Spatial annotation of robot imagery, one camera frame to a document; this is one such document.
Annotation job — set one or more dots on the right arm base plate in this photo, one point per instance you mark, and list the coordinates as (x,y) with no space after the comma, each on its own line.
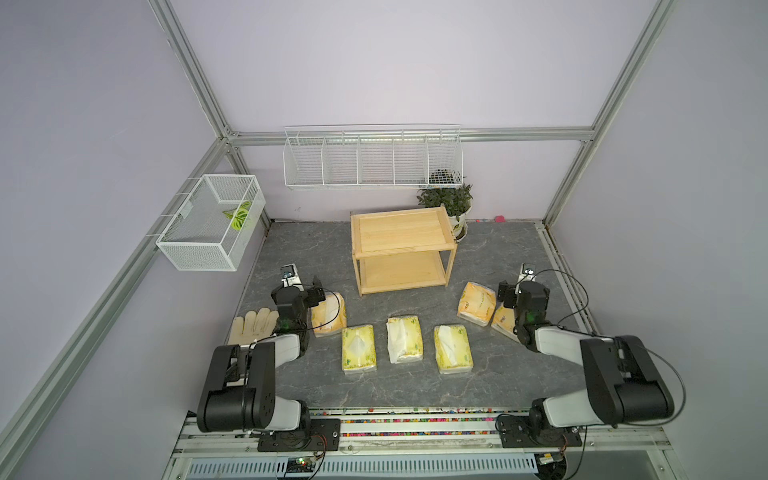
(516,431)

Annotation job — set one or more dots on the green leaf toy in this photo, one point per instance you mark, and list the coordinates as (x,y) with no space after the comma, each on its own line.
(239,215)

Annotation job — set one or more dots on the orange tissue pack far-right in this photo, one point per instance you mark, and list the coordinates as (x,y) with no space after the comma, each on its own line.
(503,321)

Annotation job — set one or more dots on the long white wire basket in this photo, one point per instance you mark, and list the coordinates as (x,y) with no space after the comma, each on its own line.
(389,156)

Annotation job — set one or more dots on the green circuit board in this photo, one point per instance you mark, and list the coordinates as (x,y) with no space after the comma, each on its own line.
(300,465)

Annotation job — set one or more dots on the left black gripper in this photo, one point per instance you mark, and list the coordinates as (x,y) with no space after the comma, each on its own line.
(310,294)

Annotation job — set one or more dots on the orange tissue pack centre-right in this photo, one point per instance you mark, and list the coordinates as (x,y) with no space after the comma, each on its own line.
(477,304)

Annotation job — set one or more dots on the green tissue pack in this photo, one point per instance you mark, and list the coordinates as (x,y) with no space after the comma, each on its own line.
(358,350)
(452,349)
(404,339)

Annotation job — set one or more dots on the white wire cube basket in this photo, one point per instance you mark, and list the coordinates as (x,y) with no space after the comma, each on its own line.
(198,237)

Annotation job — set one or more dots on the wooden two-tier shelf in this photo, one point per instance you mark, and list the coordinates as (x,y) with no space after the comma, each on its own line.
(402,250)

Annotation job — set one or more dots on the beige work glove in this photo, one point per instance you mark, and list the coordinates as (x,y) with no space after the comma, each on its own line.
(253,326)

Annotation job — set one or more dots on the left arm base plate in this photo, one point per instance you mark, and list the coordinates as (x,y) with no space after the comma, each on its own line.
(323,434)

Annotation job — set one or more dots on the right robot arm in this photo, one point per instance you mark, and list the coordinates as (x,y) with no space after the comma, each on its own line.
(622,382)

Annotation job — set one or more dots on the potted green plant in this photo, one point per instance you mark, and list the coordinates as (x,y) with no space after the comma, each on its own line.
(453,194)

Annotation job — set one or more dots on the orange tissue pack left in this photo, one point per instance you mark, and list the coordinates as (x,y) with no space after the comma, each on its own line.
(329,317)

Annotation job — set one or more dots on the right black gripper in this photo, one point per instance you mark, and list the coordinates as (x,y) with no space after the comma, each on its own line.
(510,291)

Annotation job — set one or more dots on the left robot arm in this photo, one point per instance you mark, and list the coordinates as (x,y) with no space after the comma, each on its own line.
(239,392)

